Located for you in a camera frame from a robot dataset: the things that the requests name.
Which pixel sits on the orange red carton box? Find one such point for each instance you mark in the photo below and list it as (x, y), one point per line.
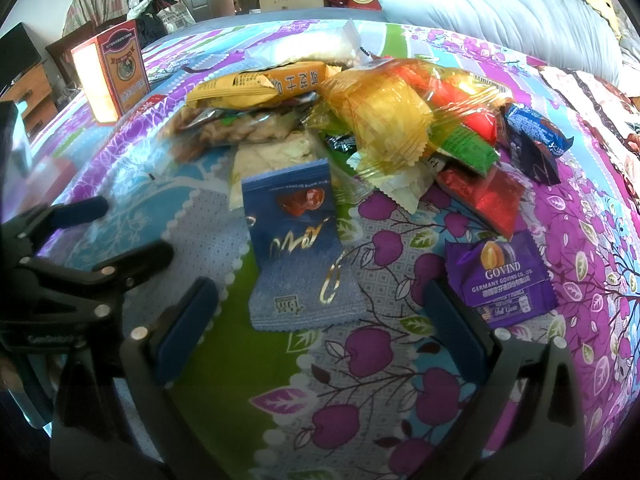
(115, 75)

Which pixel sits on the nut mix packet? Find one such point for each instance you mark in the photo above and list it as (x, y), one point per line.
(235, 130)

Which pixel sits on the yellow plush toy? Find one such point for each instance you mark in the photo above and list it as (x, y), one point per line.
(602, 2)

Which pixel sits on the white plastic bag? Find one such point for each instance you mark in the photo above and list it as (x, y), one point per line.
(137, 10)

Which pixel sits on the blue chocolate packet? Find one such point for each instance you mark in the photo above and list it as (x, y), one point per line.
(295, 245)

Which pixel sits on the wooden dresser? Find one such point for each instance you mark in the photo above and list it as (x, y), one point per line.
(25, 95)

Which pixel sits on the light blue pillow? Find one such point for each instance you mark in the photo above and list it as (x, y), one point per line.
(500, 15)

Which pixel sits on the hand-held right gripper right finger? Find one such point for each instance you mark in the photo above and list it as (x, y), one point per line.
(455, 335)

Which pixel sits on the purple snack packet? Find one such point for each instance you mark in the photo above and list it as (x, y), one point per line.
(500, 280)

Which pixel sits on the white rice cracker packet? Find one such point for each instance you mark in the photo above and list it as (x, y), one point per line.
(270, 160)

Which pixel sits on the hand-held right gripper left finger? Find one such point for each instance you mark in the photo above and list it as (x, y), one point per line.
(185, 330)

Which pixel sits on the dark clothes pile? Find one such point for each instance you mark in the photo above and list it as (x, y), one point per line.
(150, 27)

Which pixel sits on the yellow long packet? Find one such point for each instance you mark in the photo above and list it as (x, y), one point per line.
(260, 85)

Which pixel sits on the black television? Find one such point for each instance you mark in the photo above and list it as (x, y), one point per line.
(17, 50)

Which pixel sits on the cream packet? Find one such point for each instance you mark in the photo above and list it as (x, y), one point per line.
(400, 185)

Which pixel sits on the orange red transparent packet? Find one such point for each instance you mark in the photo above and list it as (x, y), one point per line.
(460, 95)

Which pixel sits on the clear white packet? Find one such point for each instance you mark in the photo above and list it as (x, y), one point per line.
(305, 45)

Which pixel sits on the floral quilt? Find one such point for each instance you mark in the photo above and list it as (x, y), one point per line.
(600, 105)

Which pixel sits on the black green packet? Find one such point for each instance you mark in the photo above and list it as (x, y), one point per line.
(340, 142)

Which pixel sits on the yellow transparent packet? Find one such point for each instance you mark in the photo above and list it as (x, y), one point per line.
(375, 115)

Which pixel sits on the dark wooden chair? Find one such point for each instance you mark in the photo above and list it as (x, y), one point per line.
(70, 50)

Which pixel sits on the dark blue cookie packet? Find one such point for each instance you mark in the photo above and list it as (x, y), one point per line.
(537, 140)

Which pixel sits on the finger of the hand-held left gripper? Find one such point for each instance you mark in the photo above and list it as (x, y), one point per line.
(80, 210)
(135, 260)

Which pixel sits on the red foil packet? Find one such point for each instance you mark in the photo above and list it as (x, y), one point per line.
(480, 195)

